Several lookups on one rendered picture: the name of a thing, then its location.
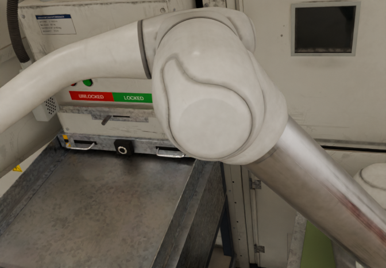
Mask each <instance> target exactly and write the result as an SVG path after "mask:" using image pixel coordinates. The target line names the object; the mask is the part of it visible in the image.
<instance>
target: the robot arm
mask: <svg viewBox="0 0 386 268"><path fill-rule="evenodd" d="M256 46H257V36H256V30H255V27H254V23H253V21H252V20H251V19H250V18H249V17H248V16H247V15H246V14H245V13H243V12H240V11H238V10H234V9H228V8H225V7H203V8H196V9H188V10H179V11H175V12H169V13H164V14H161V15H158V16H154V17H150V18H146V19H143V20H139V21H135V22H132V23H130V24H127V25H124V26H122V27H119V28H117V29H113V30H110V31H108V32H105V33H101V34H99V35H96V36H92V37H89V38H86V39H83V40H79V41H76V42H74V43H71V44H68V45H66V46H63V47H61V48H59V49H57V50H55V51H53V52H51V53H49V54H47V55H45V56H44V57H42V58H41V59H39V60H38V61H36V62H34V63H33V64H31V65H30V66H29V67H27V68H26V69H24V70H23V71H22V72H21V73H19V74H18V75H17V76H15V77H14V78H13V79H12V80H10V81H9V82H8V83H7V84H5V85H4V86H2V87H1V88H0V134H1V133H2V132H4V131H5V130H7V129H8V128H9V127H11V126H12V125H13V124H15V123H16V122H17V121H19V120H20V119H22V118H23V117H24V116H26V115H27V114H28V113H30V112H31V111H32V110H33V109H35V108H36V107H38V106H39V105H41V104H42V103H43V102H44V101H46V100H47V99H48V98H50V97H51V96H53V95H54V94H56V93H57V92H59V91H60V90H62V89H64V88H66V87H68V86H70V85H72V84H74V83H76V82H80V81H83V80H87V79H94V78H129V79H151V80H152V102H153V108H154V111H155V115H156V118H157V120H158V122H159V125H160V127H161V128H162V130H163V132H164V133H165V135H166V136H167V138H168V139H169V140H170V141H171V143H172V144H173V145H174V146H175V147H177V148H178V149H179V150H181V152H183V153H185V154H186V155H188V156H190V157H192V158H195V159H199V160H205V161H221V162H223V163H226V164H234V165H243V166H244V167H245V168H246V169H248V170H249V171H250V172H251V173H252V174H253V175H255V176H256V177H257V178H258V179H259V180H260V181H262V182H263V183H264V184H266V185H267V186H268V187H269V188H270V189H271V190H273V191H274V192H275V193H276V194H277V195H278V196H280V197H281V198H282V199H283V200H284V201H285V202H287V203H288V204H289V205H290V206H292V207H293V208H294V209H295V210H296V211H297V212H299V213H300V214H301V215H302V216H303V217H305V218H306V219H307V220H308V221H309V222H310V223H311V224H313V225H314V226H315V227H317V228H318V229H319V230H320V231H321V232H322V233H324V234H325V235H326V236H327V237H328V238H329V239H331V245H332V248H333V254H334V260H335V266H336V268H386V163H375V164H371V165H369V166H367V167H366V168H364V169H361V170H360V171H359V172H357V173H356V174H355V176H354V177H353V178H352V177H351V176H350V175H349V174H348V173H347V172H346V171H345V170H344V169H343V168H342V167H341V166H340V165H339V164H338V163H337V162H336V161H335V160H334V159H333V158H332V157H331V156H330V155H329V154H328V153H327V152H326V151H325V150H324V149H323V148H322V147H321V146H320V145H319V144H318V143H317V142H316V141H315V140H314V139H313V138H312V137H311V136H310V135H309V134H308V133H307V132H306V131H305V130H304V129H303V128H302V127H301V126H300V125H299V124H298V123H297V122H296V121H295V120H294V119H293V118H292V117H291V116H290V115H289V114H288V109H287V102H286V100H285V98H284V96H283V93H282V92H281V91H280V90H279V88H278V87H277V86H276V85H275V83H274V82H273V80H272V79H271V78H270V77H269V75H268V74H267V73H266V72H265V70H264V69H263V68H262V66H261V64H260V63H259V62H258V61H257V59H256V58H255V57H254V55H253V54H254V51H255V49H256Z"/></svg>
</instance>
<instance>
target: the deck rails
mask: <svg viewBox="0 0 386 268"><path fill-rule="evenodd" d="M71 150H72V149H68V148H66V147H62V145H61V142H60V140H59V138H58V135H56V136H55V137H54V138H53V140H52V141H51V142H50V143H49V144H48V145H47V146H46V147H45V148H44V149H43V151H42V152H41V153H40V154H39V155H38V156H37V158H36V159H35V160H34V161H33V162H32V163H31V164H30V165H29V166H28V167H27V168H26V170H25V171H24V172H23V173H22V174H21V175H20V176H19V177H18V178H17V179H16V181H15V182H14V183H13V184H12V185H11V186H10V187H9V188H8V189H7V191H5V193H4V194H3V195H2V196H1V197H0V236H1V235H2V234H3V233H4V231H5V230H6V229H7V228H8V226H9V225H10V224H11V223H12V222H13V220H14V219H15V218H16V217H17V216H18V214H19V213H20V211H22V210H23V208H24V207H25V205H26V204H27V203H28V202H29V201H30V199H31V198H32V197H33V196H34V195H35V194H36V192H37V191H38V190H39V188H40V187H41V186H42V185H43V184H44V182H45V181H46V180H47V179H48V178H49V176H50V175H51V174H52V173H53V172H54V170H55V169H56V167H57V166H58V165H59V164H60V163H61V161H62V160H63V159H64V158H65V157H66V156H67V154H68V153H69V152H70V151H71ZM206 162H207V161H205V160H199V159H195V161H194V164H193V165H192V168H191V171H190V173H189V175H188V177H187V180H186V182H185V184H184V187H183V190H182V192H181V194H180V197H179V199H178V201H177V203H176V206H175V208H174V210H173V213H172V216H171V218H170V220H169V223H168V225H167V227H166V229H165V232H164V235H163V237H162V239H161V242H160V244H159V246H158V249H157V251H156V253H155V256H154V258H153V261H152V263H151V265H150V268H166V265H167V263H168V260H169V257H170V255H171V252H172V250H173V247H174V245H175V242H176V239H177V237H178V234H179V232H180V229H181V227H182V224H183V221H184V218H185V216H186V214H187V211H188V208H189V206H190V203H191V200H192V198H193V196H194V193H195V190H196V187H197V185H198V182H199V180H200V177H201V175H202V172H203V169H204V167H205V164H206Z"/></svg>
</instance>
